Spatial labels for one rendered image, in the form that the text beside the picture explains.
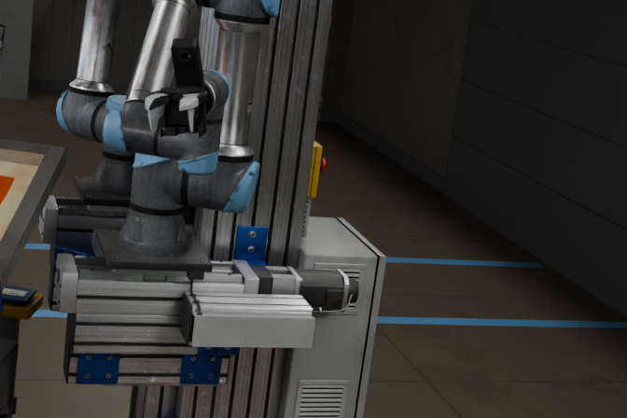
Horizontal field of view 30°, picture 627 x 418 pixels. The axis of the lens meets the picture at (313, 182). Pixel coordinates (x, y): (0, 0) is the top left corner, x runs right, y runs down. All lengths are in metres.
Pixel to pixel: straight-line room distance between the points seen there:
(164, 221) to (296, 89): 0.45
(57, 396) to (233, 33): 2.73
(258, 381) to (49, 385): 2.19
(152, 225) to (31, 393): 2.47
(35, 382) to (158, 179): 2.62
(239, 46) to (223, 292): 0.54
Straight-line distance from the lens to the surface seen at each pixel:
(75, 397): 4.88
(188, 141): 2.19
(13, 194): 2.62
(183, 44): 2.00
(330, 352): 2.86
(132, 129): 2.21
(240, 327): 2.47
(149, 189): 2.48
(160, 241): 2.50
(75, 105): 3.05
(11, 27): 11.23
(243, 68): 2.42
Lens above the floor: 2.00
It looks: 13 degrees down
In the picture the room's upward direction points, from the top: 8 degrees clockwise
